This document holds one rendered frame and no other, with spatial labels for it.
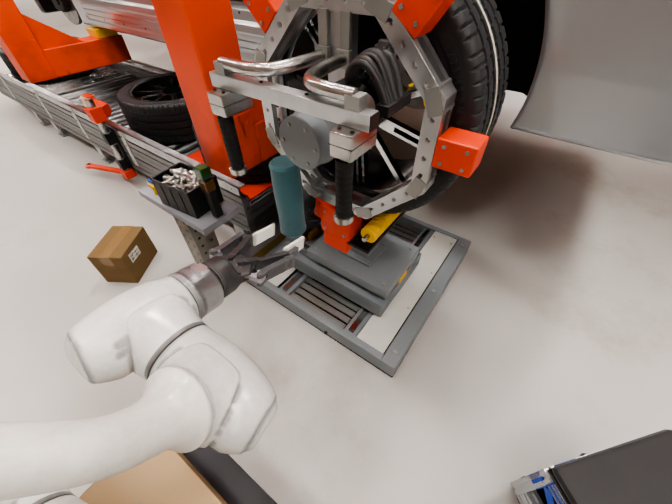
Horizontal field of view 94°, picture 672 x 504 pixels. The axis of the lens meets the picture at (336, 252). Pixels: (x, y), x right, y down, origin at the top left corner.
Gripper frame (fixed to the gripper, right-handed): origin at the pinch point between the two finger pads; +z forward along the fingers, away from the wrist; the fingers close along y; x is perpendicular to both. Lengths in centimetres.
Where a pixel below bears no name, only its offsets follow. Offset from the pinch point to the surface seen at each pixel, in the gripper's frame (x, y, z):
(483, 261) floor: 43, -46, 110
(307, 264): 43, 21, 47
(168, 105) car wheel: 1, 142, 75
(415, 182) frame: -13.2, -20.4, 25.8
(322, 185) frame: -0.2, 11.4, 35.7
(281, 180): -5.1, 14.9, 18.5
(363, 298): 45, -8, 45
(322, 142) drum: -20.3, -1.1, 12.0
